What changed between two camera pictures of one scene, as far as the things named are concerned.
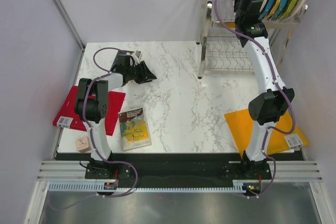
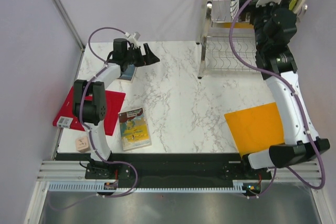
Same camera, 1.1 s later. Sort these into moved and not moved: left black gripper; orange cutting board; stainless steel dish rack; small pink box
Moved: left black gripper
Not moved: stainless steel dish rack; small pink box; orange cutting board
